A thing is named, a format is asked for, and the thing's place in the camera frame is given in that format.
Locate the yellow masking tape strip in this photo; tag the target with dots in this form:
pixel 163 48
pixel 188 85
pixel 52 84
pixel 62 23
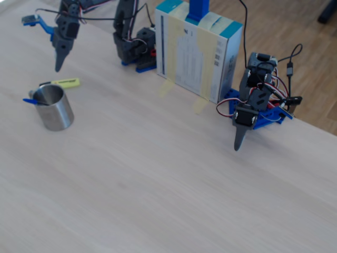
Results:
pixel 175 52

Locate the grey arm with wrist camera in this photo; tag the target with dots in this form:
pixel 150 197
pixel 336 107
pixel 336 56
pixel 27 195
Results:
pixel 123 47

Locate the camera board on blue mount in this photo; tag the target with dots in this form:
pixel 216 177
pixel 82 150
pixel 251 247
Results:
pixel 44 25

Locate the yellow highlighter with black cap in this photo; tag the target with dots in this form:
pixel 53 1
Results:
pixel 67 82

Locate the silver metal cup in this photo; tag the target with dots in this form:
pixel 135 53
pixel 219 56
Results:
pixel 54 113

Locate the dark chair base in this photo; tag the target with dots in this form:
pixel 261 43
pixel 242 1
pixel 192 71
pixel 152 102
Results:
pixel 327 11

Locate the grey arm without camera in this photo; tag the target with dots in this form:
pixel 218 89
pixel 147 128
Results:
pixel 259 62

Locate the dark grey plain gripper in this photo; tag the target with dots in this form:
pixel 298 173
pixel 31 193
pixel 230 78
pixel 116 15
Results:
pixel 244 118

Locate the blue arm base plate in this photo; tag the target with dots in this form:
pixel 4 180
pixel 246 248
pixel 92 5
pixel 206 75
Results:
pixel 268 117
pixel 144 68

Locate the dark grey padded gripper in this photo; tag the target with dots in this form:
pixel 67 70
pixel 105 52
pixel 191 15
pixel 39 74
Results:
pixel 62 50

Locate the blue capped ballpoint pen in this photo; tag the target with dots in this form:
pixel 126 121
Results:
pixel 29 101

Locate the white and teal cardboard box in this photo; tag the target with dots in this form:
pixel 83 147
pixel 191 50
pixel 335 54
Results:
pixel 231 66

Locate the blue camera post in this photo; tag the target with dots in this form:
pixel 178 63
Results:
pixel 197 10

